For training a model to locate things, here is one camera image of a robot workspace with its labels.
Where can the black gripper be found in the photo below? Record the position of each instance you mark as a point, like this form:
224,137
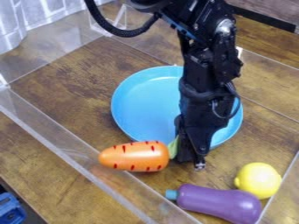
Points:
205,113

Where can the orange toy carrot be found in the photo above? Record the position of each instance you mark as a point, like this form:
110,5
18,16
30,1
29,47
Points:
146,156

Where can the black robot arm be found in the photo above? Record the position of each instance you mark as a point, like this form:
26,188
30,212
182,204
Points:
205,29

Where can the blue round tray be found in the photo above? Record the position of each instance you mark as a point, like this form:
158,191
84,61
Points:
144,103

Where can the yellow toy lemon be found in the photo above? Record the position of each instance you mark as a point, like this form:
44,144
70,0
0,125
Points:
257,178

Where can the purple toy eggplant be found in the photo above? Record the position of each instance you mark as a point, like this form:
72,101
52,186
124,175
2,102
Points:
232,205

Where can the dark baseboard strip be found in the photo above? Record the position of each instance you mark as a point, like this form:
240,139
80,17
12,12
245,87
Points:
264,19

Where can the blue plastic object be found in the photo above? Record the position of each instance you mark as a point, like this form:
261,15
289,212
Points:
12,213

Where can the white grid curtain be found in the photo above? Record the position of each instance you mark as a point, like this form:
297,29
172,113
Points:
22,15

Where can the clear acrylic enclosure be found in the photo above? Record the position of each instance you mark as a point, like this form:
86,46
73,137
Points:
56,82

